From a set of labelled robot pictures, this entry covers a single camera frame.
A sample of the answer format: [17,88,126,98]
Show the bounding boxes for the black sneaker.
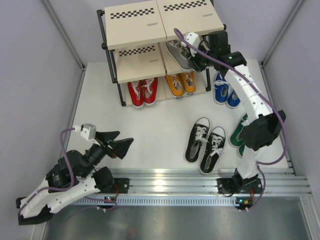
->
[185,117,211,164]
[199,126,226,175]

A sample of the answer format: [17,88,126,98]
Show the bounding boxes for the beige black shoe shelf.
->
[96,0,225,106]

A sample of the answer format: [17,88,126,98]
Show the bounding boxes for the grey aluminium corner post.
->
[259,0,311,66]

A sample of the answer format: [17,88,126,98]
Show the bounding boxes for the red sneaker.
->
[127,80,144,108]
[142,77,158,106]

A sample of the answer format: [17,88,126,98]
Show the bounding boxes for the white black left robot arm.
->
[15,124,134,226]

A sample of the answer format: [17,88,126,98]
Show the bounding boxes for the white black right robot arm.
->
[182,30,286,195]

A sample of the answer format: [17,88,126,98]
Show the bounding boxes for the right blue sneaker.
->
[226,87,241,109]

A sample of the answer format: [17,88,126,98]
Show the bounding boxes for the left grey corner post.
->
[41,0,87,71]

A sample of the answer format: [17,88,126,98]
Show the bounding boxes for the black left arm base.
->
[100,178,130,194]

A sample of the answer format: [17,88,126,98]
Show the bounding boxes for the orange sneaker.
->
[179,71,196,95]
[164,74,185,99]

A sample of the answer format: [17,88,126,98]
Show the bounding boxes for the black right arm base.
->
[217,171,263,197]

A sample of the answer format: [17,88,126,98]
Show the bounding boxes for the left blue sneaker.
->
[213,72,229,104]

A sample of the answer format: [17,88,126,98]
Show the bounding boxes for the grey sneaker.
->
[165,40,194,72]
[198,39,208,69]

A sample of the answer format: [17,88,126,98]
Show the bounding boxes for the green sneaker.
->
[229,114,248,148]
[238,144,245,157]

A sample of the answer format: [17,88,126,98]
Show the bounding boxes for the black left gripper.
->
[79,131,134,179]

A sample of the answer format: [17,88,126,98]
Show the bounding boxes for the blue sneaker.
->
[226,87,241,109]
[213,72,229,104]

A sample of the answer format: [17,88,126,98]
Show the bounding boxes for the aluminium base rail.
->
[71,167,312,207]

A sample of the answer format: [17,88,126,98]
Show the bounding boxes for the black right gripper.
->
[184,44,215,73]

